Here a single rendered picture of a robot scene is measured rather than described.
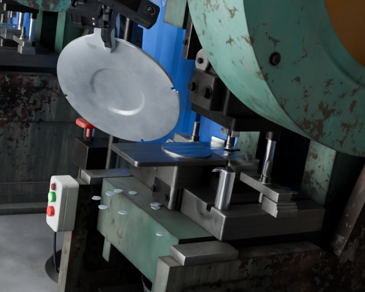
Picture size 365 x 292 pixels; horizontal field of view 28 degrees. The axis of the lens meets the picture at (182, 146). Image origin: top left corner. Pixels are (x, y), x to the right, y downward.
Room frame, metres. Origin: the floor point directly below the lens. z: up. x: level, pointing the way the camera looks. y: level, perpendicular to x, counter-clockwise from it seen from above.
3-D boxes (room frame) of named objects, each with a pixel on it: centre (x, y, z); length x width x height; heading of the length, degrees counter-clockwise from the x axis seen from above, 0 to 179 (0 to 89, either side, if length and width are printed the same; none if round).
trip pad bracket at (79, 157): (1.89, 0.25, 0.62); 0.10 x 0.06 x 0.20; 34
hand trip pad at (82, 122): (1.91, 0.26, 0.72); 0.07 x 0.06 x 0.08; 124
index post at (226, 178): (1.54, -0.11, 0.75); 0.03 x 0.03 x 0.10; 34
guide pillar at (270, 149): (1.73, -0.21, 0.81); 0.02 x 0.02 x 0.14
